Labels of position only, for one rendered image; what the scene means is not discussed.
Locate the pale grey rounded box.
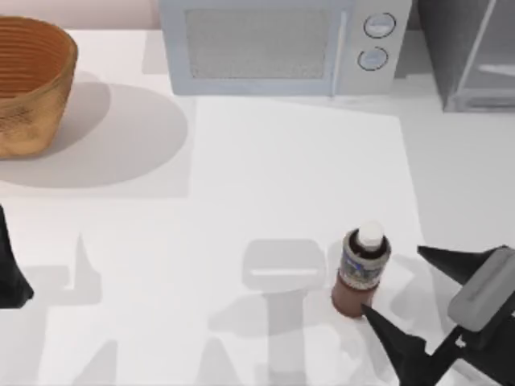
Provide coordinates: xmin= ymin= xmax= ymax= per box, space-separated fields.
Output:
xmin=447 ymin=246 xmax=515 ymax=333

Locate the brown bottle with white cap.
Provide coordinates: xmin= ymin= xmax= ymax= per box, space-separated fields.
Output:
xmin=330 ymin=220 xmax=393 ymax=319

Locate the pale microwave oven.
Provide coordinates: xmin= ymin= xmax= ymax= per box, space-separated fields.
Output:
xmin=157 ymin=0 xmax=414 ymax=98

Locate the grey cabinet with dark inside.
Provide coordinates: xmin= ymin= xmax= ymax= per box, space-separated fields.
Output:
xmin=415 ymin=0 xmax=515 ymax=114

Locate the round microwave knob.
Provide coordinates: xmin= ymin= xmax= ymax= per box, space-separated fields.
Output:
xmin=362 ymin=10 xmax=398 ymax=39
xmin=356 ymin=45 xmax=390 ymax=73

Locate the microwave door with mesh window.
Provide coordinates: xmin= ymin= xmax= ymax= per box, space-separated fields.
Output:
xmin=158 ymin=0 xmax=348 ymax=98

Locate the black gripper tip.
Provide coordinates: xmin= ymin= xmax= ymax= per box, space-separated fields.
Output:
xmin=0 ymin=204 xmax=35 ymax=311

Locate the brown woven basket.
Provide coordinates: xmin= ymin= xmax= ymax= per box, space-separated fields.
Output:
xmin=0 ymin=15 xmax=79 ymax=160

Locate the pale microwave door handle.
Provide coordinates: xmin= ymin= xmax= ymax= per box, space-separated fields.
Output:
xmin=331 ymin=10 xmax=348 ymax=97

